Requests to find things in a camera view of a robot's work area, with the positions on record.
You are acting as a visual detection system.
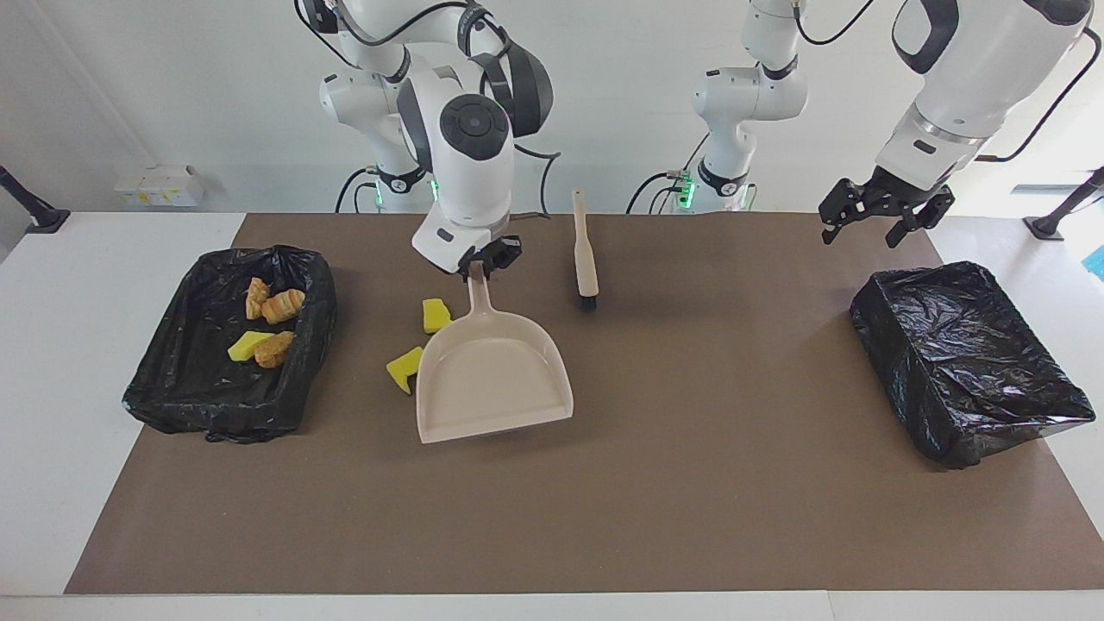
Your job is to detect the beige plastic dustpan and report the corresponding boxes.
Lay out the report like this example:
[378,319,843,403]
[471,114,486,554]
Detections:
[416,261,574,445]

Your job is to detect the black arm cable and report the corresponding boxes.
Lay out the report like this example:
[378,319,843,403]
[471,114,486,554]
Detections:
[298,0,561,221]
[793,0,1104,163]

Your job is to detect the black bag lined bin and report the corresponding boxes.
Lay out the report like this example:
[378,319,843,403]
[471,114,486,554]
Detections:
[850,261,1096,471]
[122,245,338,444]

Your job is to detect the black stand leg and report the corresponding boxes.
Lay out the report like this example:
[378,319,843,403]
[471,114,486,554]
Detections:
[1024,166,1104,241]
[0,166,72,234]

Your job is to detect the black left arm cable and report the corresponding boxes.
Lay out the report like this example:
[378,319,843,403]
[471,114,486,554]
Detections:
[793,0,1104,163]

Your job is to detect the striped round bread toy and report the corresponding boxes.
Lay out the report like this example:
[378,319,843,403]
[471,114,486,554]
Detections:
[261,289,306,325]

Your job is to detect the beige brush black bristles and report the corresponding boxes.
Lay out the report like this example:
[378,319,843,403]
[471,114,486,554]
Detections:
[572,190,600,312]

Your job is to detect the brown table mat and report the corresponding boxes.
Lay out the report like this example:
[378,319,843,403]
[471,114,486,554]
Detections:
[65,213,1104,596]

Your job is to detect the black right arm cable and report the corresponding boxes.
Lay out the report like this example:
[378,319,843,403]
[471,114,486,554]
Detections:
[298,0,561,221]

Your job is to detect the black base cable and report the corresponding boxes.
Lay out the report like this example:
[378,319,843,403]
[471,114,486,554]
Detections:
[335,166,382,214]
[627,129,712,214]

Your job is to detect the yellow notched sponge piece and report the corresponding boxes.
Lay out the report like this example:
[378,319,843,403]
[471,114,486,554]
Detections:
[386,346,425,396]

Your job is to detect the brown bread loaf toy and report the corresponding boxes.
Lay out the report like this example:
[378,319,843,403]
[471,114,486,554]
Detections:
[254,331,296,369]

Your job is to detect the white wall socket boxes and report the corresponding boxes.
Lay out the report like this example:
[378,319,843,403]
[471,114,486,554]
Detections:
[115,166,206,208]

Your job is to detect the yellow sponge wedge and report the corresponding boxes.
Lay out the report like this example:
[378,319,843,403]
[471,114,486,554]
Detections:
[228,331,275,362]

